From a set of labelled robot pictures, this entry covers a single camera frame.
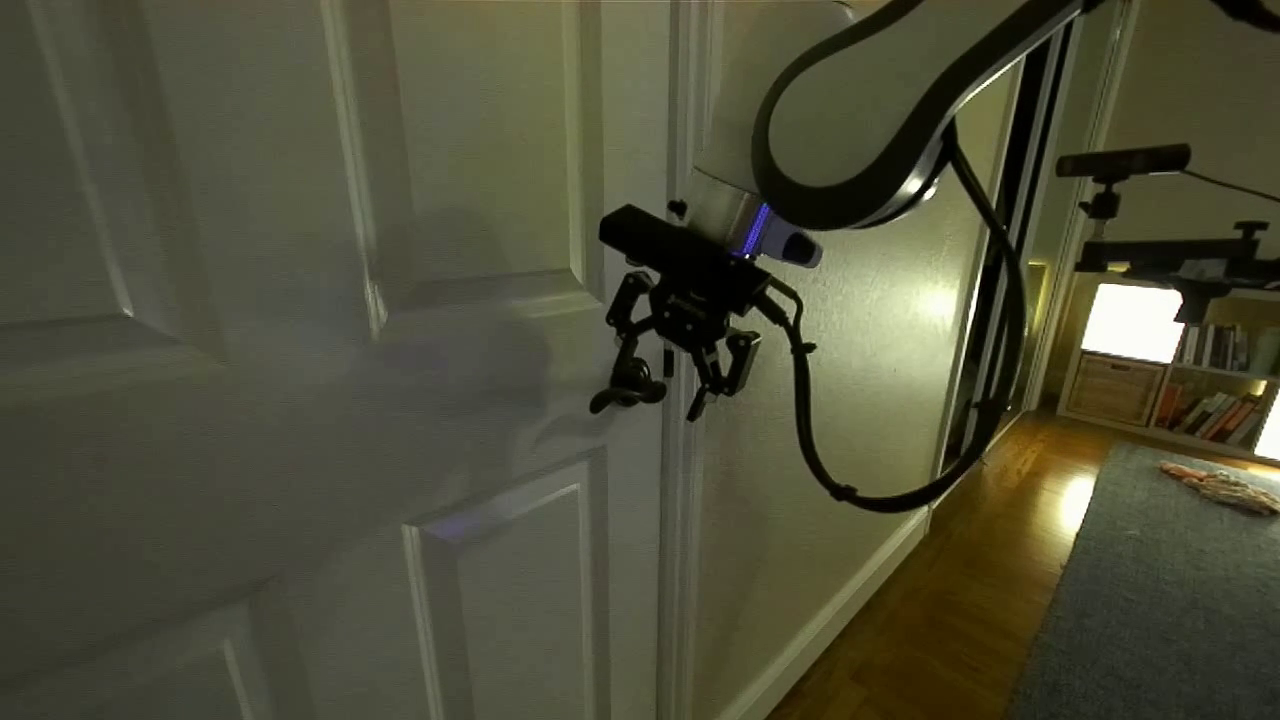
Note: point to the white panelled door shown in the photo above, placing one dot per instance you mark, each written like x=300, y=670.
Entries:
x=267, y=334

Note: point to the black camera on stand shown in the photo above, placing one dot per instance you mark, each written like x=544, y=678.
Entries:
x=1122, y=160

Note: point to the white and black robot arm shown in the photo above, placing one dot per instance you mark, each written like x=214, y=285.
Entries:
x=852, y=107

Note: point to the white door frame trim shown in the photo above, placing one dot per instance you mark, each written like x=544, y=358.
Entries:
x=686, y=562

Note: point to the grey blue rug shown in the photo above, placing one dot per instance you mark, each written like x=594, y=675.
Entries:
x=1161, y=612

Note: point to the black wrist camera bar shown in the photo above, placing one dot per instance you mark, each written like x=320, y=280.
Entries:
x=667, y=241

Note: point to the wooden bookshelf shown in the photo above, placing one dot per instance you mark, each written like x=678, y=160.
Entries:
x=1122, y=395

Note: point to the row of books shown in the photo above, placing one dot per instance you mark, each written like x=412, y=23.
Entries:
x=1207, y=411

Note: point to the black vertical frame post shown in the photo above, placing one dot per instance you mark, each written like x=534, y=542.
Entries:
x=1020, y=224

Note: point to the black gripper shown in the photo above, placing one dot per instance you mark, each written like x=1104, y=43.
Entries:
x=704, y=313

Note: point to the white wall baseboard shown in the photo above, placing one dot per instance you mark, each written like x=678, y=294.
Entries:
x=826, y=612

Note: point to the light patterned cloth item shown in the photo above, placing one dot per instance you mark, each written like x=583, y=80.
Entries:
x=1223, y=486

